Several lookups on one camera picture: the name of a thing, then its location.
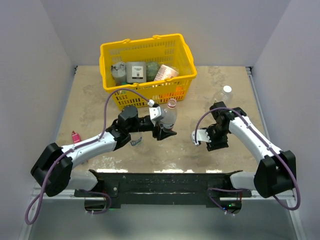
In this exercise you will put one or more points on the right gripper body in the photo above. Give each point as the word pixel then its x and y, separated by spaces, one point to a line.
pixel 218 137

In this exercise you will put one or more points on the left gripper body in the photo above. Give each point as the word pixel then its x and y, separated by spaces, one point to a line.
pixel 156 132

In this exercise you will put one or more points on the red label water bottle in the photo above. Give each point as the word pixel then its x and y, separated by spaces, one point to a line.
pixel 170 114

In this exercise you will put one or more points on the large clear square bottle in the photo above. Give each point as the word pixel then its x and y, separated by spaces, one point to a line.
pixel 220 96

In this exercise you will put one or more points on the white bottle cap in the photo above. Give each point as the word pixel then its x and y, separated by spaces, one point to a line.
pixel 227 89

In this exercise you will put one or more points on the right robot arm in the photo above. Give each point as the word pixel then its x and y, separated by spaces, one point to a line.
pixel 276 169

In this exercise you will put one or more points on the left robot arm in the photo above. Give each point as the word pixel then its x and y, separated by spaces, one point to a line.
pixel 53 169

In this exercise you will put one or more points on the blue label water bottle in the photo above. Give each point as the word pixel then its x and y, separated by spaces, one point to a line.
pixel 136 138

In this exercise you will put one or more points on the orange item in basket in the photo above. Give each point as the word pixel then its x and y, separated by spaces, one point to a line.
pixel 178 94

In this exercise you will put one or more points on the pink printed package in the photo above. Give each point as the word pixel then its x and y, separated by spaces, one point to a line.
pixel 165 72

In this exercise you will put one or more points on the yellow plastic basket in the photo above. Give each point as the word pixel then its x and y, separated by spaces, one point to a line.
pixel 170 50

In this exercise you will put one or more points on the green round vegetable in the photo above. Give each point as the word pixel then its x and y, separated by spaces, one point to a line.
pixel 152 68

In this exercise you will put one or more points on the grey box with label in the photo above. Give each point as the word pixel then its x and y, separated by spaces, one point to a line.
pixel 136 72

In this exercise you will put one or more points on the grey crumpled can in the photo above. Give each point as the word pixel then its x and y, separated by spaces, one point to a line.
pixel 119 73

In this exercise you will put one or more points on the pink snack packet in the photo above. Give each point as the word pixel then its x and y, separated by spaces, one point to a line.
pixel 75 137

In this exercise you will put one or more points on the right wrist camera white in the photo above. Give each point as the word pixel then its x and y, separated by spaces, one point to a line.
pixel 199 136

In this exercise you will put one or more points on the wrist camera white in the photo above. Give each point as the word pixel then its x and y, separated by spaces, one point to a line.
pixel 156 113
pixel 199 136

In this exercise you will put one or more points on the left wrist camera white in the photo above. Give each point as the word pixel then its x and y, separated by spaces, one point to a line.
pixel 156 113

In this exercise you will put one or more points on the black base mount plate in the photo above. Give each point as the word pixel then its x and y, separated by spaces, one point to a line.
pixel 204 189

